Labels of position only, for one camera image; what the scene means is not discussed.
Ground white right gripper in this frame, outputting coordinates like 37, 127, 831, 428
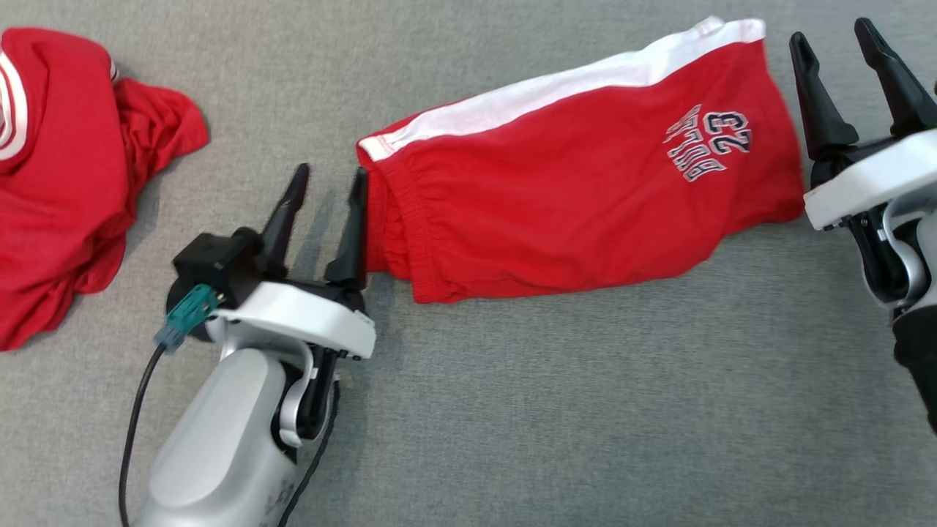
789, 18, 937, 304

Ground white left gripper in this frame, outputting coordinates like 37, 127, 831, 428
209, 162, 378, 440

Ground red shorts with white stripe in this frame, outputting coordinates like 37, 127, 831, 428
356, 16, 806, 304

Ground red jersey with white trim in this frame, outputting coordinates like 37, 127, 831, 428
0, 27, 211, 352

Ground teal cable connector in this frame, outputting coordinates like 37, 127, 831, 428
154, 285, 219, 354

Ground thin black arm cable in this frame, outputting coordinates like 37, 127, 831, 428
278, 381, 341, 527

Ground black camera cable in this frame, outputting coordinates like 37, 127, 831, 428
119, 343, 169, 527

